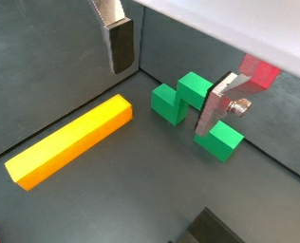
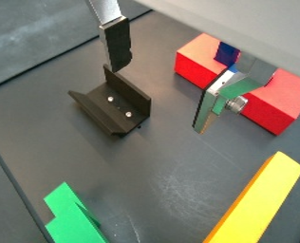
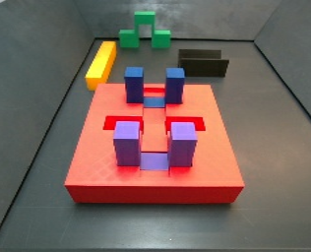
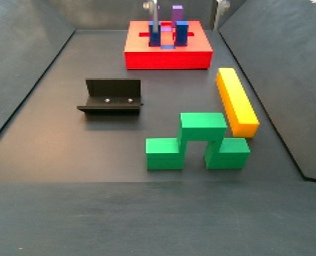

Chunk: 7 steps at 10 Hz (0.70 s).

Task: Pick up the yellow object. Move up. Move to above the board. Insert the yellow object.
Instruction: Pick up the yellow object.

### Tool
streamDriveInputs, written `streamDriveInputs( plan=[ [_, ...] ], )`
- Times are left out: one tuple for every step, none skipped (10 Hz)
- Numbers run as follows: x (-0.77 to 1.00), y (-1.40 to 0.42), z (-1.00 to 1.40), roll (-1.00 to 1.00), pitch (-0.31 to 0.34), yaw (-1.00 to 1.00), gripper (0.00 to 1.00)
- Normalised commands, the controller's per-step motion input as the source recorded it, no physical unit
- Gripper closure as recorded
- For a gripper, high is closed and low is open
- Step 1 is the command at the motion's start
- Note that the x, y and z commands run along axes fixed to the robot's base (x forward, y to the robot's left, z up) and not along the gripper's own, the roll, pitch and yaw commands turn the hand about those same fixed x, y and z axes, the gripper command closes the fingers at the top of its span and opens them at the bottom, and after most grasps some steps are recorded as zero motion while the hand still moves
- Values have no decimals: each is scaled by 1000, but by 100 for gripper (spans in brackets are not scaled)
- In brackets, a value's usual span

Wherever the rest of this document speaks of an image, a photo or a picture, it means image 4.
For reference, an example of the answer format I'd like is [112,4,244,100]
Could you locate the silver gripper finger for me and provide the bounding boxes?
[144,0,158,33]
[213,0,231,30]

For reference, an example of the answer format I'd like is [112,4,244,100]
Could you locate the purple U-shaped block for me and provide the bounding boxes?
[170,5,184,28]

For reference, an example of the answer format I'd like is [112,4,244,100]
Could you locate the black angle bracket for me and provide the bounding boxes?
[77,78,142,113]

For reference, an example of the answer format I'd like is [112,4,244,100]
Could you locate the green arch block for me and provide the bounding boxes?
[145,112,251,170]

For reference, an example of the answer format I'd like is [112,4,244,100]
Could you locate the yellow long block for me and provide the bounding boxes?
[216,68,260,138]

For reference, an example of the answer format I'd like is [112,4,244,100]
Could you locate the red slotted board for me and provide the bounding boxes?
[124,20,213,70]

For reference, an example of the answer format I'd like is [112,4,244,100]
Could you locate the blue U-shaped block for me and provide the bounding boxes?
[149,21,189,49]

